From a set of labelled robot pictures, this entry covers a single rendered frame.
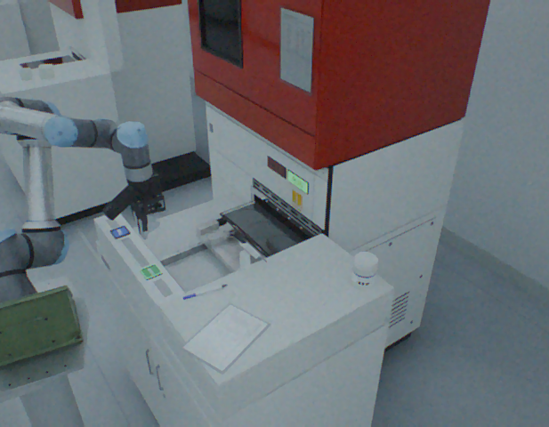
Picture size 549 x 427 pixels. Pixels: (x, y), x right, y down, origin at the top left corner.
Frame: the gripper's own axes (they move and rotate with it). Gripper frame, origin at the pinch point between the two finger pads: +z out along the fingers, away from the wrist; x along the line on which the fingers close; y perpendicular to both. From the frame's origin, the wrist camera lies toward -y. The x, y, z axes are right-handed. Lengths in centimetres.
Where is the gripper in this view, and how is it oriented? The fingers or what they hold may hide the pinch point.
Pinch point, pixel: (141, 236)
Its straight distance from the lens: 160.7
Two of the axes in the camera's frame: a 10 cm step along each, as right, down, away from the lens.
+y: 8.2, -3.2, 4.8
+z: 0.0, 8.3, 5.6
